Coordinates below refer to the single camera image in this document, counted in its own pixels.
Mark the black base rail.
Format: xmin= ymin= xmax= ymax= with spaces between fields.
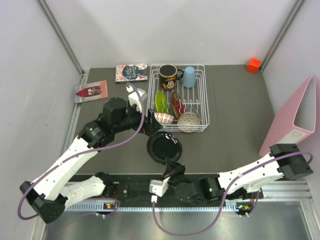
xmin=64 ymin=172 xmax=266 ymax=202

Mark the white wire dish rack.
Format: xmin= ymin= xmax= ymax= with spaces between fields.
xmin=147 ymin=64 xmax=210 ymax=133

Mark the black skull mug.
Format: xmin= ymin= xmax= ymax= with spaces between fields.
xmin=158 ymin=64 xmax=184 ymax=91

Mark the green plate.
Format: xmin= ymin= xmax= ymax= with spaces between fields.
xmin=155 ymin=91 xmax=169 ymax=114

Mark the grey cable duct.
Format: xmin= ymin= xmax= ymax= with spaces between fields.
xmin=64 ymin=200 xmax=239 ymax=212

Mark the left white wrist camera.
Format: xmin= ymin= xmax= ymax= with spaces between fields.
xmin=126 ymin=83 xmax=148 ymax=113

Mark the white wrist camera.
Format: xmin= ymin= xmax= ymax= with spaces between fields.
xmin=126 ymin=83 xmax=148 ymax=113
xmin=149 ymin=177 xmax=170 ymax=203

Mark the dark floral book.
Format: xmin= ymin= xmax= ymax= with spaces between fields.
xmin=115 ymin=63 xmax=148 ymax=84

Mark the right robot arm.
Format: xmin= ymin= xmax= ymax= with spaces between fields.
xmin=153 ymin=143 xmax=313 ymax=204

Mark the black plate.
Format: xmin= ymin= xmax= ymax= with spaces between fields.
xmin=146 ymin=131 xmax=183 ymax=165

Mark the pink ring binder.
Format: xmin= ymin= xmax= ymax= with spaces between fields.
xmin=259 ymin=75 xmax=317 ymax=157

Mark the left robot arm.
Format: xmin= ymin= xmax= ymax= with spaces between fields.
xmin=19 ymin=97 xmax=161 ymax=224

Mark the orange cube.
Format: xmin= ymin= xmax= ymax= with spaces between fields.
xmin=246 ymin=58 xmax=261 ymax=74

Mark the red floral plate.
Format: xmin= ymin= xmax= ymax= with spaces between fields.
xmin=171 ymin=91 xmax=185 ymax=119

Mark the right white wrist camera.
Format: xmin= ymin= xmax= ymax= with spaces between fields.
xmin=149 ymin=177 xmax=170 ymax=203

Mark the red white patterned bowl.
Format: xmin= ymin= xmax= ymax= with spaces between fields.
xmin=154 ymin=112 xmax=175 ymax=125

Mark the red cover booklet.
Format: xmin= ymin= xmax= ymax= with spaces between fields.
xmin=74 ymin=80 xmax=108 ymax=104

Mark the beige mesh patterned bowl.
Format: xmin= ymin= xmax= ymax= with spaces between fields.
xmin=177 ymin=111 xmax=201 ymax=133

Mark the light blue cup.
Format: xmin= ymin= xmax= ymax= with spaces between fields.
xmin=182 ymin=66 xmax=196 ymax=88

